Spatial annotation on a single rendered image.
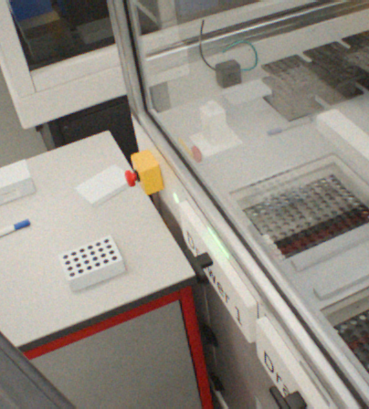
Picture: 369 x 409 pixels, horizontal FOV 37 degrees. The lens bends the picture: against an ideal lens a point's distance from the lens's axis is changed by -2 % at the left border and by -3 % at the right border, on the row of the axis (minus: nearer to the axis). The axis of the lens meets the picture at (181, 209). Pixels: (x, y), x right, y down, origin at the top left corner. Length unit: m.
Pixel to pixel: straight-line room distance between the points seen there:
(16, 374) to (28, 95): 1.32
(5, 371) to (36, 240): 1.01
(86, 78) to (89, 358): 0.79
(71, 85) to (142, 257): 0.62
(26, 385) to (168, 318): 0.93
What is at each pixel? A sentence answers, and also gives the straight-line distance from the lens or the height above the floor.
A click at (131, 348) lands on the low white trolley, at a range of 1.31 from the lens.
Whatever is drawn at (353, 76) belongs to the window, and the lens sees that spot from 0.48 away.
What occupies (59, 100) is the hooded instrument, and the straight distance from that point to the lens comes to 1.65.
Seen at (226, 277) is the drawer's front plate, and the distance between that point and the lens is 0.96.
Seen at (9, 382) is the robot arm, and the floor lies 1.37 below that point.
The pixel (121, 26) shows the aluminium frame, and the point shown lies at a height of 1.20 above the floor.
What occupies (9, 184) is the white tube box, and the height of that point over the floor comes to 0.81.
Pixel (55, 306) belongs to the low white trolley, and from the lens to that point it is 1.20.
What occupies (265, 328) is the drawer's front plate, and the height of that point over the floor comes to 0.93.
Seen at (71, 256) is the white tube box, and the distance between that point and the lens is 1.23.
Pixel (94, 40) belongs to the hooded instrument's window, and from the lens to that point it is 1.63.
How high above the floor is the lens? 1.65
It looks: 42 degrees down
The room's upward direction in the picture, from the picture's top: 10 degrees counter-clockwise
